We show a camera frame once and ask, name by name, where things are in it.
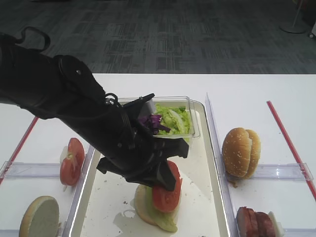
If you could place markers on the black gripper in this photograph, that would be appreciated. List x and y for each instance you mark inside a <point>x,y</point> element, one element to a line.
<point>134,153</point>

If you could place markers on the red tomato slice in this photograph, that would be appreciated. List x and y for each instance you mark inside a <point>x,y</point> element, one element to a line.
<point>71,165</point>
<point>167,201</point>

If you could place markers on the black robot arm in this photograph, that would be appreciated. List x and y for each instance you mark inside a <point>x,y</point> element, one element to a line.
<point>63,87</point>

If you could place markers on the green lettuce leaf on bun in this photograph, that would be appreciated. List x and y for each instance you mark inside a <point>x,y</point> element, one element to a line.
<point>163,220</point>

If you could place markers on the green lettuce pieces in box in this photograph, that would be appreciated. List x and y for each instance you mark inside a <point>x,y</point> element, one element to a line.
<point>175,118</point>

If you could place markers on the front red meat patty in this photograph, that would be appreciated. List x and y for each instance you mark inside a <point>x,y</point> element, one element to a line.
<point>244,222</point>

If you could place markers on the red meat patty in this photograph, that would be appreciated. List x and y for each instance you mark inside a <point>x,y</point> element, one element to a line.
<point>259,229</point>
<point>269,226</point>
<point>244,222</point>

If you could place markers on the white tomato stand block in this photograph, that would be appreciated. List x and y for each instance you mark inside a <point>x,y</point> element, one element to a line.
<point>64,154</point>

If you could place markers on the bottom bun slice on tray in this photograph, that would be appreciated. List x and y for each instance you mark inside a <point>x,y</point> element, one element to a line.
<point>139,203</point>

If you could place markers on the shredded purple cabbage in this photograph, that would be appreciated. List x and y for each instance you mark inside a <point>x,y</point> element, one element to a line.
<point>153,124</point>

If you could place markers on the clear plastic salad box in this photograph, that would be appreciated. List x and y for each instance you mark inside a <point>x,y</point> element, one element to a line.
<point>176,101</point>

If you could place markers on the white rectangular tray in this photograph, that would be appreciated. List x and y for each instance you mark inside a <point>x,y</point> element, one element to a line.
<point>106,204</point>

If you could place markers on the sesame bun top front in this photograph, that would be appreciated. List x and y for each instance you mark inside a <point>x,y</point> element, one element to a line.
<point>236,151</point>

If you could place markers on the sesame bun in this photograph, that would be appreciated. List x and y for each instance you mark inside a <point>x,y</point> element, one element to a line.
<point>254,154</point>
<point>236,151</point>

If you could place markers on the left clear long divider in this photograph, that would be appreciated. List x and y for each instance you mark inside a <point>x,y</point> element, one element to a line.
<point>69,224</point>

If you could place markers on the clear long divider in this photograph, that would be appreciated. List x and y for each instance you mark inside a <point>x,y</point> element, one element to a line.
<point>230,217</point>
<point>69,224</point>

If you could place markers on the right clear long divider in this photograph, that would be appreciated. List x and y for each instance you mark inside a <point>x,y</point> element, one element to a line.
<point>230,217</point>

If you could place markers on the sesame bun top rear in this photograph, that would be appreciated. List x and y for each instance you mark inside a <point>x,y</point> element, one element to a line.
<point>254,154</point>

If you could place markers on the right red strip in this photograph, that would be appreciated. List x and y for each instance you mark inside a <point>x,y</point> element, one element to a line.
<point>292,149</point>

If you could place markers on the red strip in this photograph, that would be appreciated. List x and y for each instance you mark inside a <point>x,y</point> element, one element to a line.
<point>292,149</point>
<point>22,145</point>

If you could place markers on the white patty stand block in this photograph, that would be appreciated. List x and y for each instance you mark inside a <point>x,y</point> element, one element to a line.
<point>279,231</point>

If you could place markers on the upright bun half left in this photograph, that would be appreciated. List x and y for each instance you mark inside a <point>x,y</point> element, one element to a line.
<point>41,218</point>

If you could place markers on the left red strip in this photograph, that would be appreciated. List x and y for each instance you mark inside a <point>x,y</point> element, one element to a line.
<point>22,145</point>

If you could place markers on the grey round stand base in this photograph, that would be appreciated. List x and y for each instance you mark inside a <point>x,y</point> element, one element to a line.
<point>296,26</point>

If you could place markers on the clear rail upper right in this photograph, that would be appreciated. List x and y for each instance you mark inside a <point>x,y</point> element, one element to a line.
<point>291,171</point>

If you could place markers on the clear rail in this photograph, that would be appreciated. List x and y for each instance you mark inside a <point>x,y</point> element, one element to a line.
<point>292,232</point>
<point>29,170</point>
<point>291,171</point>

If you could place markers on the clear rail lower right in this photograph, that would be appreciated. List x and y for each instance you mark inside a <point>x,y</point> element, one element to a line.
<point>292,232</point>

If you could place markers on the clear rail upper left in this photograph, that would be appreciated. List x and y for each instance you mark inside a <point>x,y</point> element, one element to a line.
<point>29,170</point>

